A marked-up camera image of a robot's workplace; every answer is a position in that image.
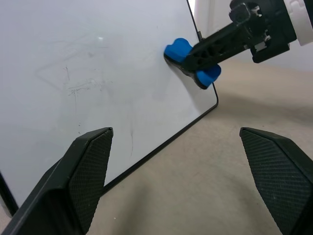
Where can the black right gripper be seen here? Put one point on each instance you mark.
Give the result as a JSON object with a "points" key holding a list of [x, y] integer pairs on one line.
{"points": [[271, 22]]}

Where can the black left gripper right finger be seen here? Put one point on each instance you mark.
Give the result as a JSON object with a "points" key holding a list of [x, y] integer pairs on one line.
{"points": [[278, 176]]}

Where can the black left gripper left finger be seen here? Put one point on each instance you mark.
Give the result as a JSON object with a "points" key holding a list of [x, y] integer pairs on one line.
{"points": [[73, 176]]}

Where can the blue whiteboard eraser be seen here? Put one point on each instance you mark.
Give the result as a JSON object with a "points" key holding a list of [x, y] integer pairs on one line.
{"points": [[177, 50]]}

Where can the black-framed whiteboard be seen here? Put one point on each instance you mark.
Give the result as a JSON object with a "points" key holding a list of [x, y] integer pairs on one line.
{"points": [[97, 61]]}

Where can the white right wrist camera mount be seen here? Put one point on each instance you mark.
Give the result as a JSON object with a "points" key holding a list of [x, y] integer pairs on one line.
{"points": [[303, 22]]}

